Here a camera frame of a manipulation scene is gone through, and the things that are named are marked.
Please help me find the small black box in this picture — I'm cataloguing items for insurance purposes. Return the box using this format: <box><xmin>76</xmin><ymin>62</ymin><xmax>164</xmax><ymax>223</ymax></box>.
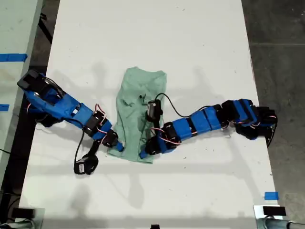
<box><xmin>12</xmin><ymin>208</ymin><xmax>36</xmax><ymax>218</ymax></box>
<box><xmin>263</xmin><ymin>206</ymin><xmax>286</xmax><ymax>216</ymax></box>

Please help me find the black diagonal brace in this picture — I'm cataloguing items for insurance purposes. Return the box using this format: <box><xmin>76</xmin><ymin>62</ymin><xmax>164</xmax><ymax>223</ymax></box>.
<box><xmin>38</xmin><ymin>13</ymin><xmax>54</xmax><ymax>45</ymax></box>

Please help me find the grey green clamp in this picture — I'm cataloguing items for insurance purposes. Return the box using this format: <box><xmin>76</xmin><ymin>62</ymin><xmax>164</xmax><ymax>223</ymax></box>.
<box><xmin>0</xmin><ymin>219</ymin><xmax>43</xmax><ymax>229</ymax></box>
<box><xmin>258</xmin><ymin>217</ymin><xmax>305</xmax><ymax>229</ymax></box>

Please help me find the pale green T-shirt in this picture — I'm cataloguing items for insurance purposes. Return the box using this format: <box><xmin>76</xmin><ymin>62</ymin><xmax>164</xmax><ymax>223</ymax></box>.
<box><xmin>106</xmin><ymin>66</ymin><xmax>168</xmax><ymax>165</ymax></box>

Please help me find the wrist black camera cable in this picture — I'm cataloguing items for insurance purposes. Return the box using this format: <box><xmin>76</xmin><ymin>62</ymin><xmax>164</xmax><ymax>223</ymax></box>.
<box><xmin>74</xmin><ymin>128</ymin><xmax>86</xmax><ymax>167</ymax></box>
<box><xmin>154</xmin><ymin>92</ymin><xmax>205</xmax><ymax>119</ymax></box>

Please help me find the black table frame beam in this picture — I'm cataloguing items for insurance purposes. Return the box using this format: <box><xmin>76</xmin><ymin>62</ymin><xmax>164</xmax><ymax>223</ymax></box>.
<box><xmin>0</xmin><ymin>63</ymin><xmax>50</xmax><ymax>194</ymax></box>

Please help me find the long blue tape strip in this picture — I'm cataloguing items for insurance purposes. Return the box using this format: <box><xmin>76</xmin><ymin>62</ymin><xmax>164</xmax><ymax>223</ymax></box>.
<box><xmin>0</xmin><ymin>53</ymin><xmax>29</xmax><ymax>62</ymax></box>

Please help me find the silver corner bracket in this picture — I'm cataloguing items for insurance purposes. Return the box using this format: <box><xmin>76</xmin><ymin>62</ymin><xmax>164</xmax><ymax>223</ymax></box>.
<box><xmin>11</xmin><ymin>207</ymin><xmax>46</xmax><ymax>229</ymax></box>
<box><xmin>252</xmin><ymin>204</ymin><xmax>286</xmax><ymax>229</ymax></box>

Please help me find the wrist black camera stalk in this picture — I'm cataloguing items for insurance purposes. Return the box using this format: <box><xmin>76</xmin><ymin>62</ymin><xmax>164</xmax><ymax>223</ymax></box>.
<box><xmin>150</xmin><ymin>119</ymin><xmax>164</xmax><ymax>134</ymax></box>
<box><xmin>88</xmin><ymin>140</ymin><xmax>101</xmax><ymax>158</ymax></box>

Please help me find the pale side table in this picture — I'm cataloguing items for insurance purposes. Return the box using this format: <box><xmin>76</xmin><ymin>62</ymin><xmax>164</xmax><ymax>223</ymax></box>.
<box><xmin>0</xmin><ymin>0</ymin><xmax>44</xmax><ymax>184</ymax></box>

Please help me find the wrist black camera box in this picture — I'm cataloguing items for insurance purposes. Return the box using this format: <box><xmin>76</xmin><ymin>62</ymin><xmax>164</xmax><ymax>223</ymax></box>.
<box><xmin>145</xmin><ymin>100</ymin><xmax>164</xmax><ymax>122</ymax></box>
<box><xmin>73</xmin><ymin>154</ymin><xmax>100</xmax><ymax>176</ymax></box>

